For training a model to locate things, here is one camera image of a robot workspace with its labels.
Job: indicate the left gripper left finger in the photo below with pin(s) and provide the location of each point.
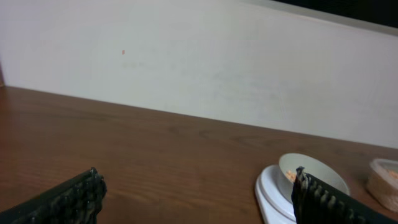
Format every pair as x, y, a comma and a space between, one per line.
78, 200

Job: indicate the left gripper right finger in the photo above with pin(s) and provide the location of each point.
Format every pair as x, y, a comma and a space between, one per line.
316, 202

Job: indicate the white digital kitchen scale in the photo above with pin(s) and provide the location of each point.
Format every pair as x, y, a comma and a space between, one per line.
274, 207

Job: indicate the grey round bowl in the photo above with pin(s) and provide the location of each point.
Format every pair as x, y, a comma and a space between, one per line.
286, 173

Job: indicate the clear plastic container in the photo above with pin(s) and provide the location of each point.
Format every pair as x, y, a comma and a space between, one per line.
382, 182

